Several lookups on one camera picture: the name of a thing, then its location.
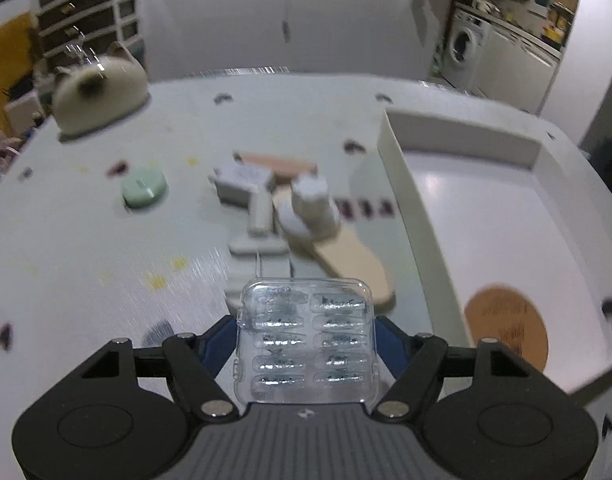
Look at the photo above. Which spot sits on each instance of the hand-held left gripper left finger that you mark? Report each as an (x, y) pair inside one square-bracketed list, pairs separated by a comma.
[(219, 344)]

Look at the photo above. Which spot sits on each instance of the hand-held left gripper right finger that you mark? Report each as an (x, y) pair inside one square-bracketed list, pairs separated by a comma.
[(387, 336)]

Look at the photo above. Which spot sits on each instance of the clear plastic case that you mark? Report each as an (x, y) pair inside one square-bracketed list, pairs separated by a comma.
[(306, 340)]

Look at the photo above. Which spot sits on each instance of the small white bottle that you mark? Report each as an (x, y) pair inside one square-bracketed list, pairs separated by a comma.
[(313, 207)]

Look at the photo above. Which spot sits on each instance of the white cardboard box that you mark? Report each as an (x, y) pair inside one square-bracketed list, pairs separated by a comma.
[(491, 220)]

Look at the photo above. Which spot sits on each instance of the white plug adapter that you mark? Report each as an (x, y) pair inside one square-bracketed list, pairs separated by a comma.
[(240, 177)]

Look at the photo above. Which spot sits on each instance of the white flat plastic piece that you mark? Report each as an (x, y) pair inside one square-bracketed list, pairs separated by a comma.
[(256, 246)]

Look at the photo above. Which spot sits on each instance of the white plastic stick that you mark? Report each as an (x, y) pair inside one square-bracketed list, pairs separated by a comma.
[(260, 215)]

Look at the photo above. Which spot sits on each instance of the mint green round lid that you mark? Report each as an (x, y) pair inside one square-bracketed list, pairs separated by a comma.
[(143, 187)]

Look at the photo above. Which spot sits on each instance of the beige cat-shaped container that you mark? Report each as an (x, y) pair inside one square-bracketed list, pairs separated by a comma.
[(98, 92)]

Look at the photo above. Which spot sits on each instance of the white washing machine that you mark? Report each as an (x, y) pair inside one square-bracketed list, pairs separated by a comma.
[(463, 45)]

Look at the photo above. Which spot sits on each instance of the white kitchen cabinets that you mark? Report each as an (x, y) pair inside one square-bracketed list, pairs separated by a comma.
[(521, 60)]

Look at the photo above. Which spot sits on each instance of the yellow board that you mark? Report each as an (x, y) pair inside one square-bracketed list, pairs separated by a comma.
[(8, 65)]

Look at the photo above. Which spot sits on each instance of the white drawer unit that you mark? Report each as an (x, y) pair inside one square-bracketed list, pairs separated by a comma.
[(85, 15)]

